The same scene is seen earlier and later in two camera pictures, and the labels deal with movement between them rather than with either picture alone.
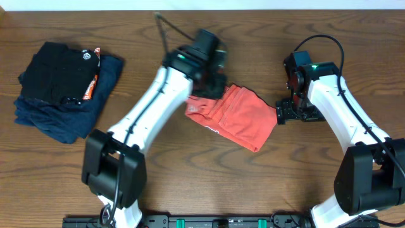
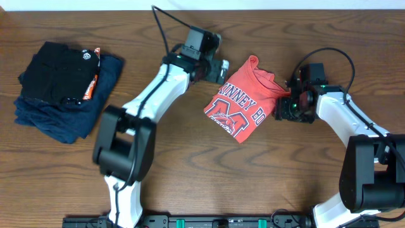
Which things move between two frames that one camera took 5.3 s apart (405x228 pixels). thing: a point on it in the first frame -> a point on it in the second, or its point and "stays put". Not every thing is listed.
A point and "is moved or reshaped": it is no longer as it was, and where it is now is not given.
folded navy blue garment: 69,122 stays put
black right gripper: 285,113 stays put
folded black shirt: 57,73 stays put
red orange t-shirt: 239,114 is moved or reshaped
